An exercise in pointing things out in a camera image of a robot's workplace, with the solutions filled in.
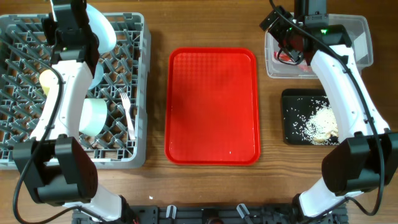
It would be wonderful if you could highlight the red snack wrapper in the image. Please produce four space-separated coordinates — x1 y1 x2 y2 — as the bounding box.
274 51 312 72

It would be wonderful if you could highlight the large light blue plate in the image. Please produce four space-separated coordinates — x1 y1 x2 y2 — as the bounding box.
86 4 117 54

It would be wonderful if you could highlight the yellow plastic cup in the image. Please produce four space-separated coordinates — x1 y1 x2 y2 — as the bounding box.
39 70 58 96

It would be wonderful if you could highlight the mint green bowl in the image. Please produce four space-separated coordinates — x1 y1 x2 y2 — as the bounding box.
79 98 108 137

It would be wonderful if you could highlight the white plastic fork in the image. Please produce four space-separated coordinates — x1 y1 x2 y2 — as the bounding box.
120 92 136 141

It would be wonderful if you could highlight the rice food waste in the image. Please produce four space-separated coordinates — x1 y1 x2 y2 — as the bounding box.
290 96 340 146

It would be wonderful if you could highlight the small light blue plate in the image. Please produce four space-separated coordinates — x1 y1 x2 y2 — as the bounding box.
88 62 104 90

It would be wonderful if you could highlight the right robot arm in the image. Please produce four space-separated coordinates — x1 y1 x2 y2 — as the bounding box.
260 1 397 223

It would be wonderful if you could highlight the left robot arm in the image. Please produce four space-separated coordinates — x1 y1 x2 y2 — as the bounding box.
12 1 139 223

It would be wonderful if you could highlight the black waste tray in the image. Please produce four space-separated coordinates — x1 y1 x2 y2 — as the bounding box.
280 88 343 147

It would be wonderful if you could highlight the grey dishwasher rack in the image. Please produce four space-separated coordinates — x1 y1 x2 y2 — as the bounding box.
1 12 151 170

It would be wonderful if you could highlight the clear plastic bin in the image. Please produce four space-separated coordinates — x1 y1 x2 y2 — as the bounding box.
264 14 374 79

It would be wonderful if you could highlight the red plastic tray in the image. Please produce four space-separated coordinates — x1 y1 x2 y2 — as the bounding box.
164 47 261 166

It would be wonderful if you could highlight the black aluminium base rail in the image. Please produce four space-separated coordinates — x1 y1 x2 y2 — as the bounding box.
72 203 349 224

